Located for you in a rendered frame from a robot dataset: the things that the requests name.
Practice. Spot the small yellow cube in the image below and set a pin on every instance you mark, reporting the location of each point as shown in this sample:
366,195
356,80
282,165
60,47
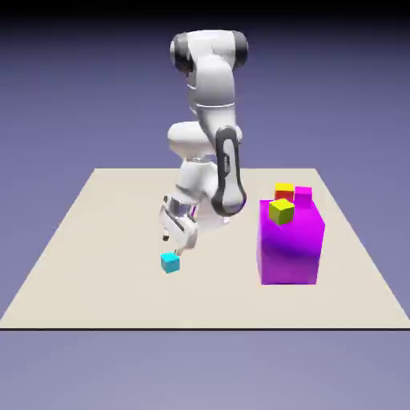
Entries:
284,187

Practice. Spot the small yellow-green cube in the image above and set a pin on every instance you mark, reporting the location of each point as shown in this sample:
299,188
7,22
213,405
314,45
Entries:
281,211

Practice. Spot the small magenta cube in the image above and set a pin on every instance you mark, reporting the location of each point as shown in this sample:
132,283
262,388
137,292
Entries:
303,196

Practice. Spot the small cyan cube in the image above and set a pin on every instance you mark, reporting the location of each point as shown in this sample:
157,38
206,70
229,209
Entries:
170,262

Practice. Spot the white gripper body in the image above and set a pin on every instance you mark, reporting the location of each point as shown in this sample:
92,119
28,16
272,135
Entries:
178,228

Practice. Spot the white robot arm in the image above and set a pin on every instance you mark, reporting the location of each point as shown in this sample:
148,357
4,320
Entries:
214,93

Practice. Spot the large magenta box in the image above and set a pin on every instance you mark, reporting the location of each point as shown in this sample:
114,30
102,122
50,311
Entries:
290,246

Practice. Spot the small red cube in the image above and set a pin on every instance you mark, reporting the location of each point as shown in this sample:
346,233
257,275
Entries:
285,195

